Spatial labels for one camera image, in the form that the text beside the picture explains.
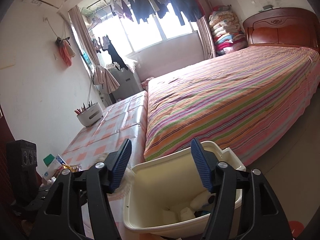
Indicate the green white snack package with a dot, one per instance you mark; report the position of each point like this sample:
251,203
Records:
53,165

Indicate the white lace cloth bundle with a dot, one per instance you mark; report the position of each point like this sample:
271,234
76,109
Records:
124,187

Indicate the grey cabinet by window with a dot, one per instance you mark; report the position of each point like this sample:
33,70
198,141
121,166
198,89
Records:
130,83

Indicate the stack of folded blankets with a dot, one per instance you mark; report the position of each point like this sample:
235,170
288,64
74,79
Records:
226,32

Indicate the pink curtain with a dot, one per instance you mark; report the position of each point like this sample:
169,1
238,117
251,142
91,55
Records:
101,75
206,38

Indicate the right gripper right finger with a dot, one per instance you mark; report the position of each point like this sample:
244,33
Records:
205,162

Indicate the left pink curtain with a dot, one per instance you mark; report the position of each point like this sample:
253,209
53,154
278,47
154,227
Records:
101,75

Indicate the striped bed cover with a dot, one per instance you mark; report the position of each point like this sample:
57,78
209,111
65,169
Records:
246,101

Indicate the checkered pink tablecloth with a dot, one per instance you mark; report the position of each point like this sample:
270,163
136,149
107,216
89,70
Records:
126,119

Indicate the yellow snack wrapper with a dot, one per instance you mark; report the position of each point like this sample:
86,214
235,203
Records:
73,168

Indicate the cream plastic trash bin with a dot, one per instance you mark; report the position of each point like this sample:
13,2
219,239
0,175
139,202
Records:
162,189

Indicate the white tissue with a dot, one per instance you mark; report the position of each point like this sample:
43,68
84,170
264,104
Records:
201,200

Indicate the orange cloth on wall hook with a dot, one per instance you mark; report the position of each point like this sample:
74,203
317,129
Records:
65,50

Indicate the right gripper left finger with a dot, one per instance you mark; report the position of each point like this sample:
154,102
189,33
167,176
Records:
116,164

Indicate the hanging dark clothes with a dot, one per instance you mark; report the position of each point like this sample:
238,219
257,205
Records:
141,10

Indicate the wooden red headboard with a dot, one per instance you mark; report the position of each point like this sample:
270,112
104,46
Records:
283,27

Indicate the right pink curtain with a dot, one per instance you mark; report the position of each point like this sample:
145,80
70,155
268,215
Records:
206,38

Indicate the white round storage container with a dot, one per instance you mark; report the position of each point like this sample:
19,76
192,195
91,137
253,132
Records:
90,114

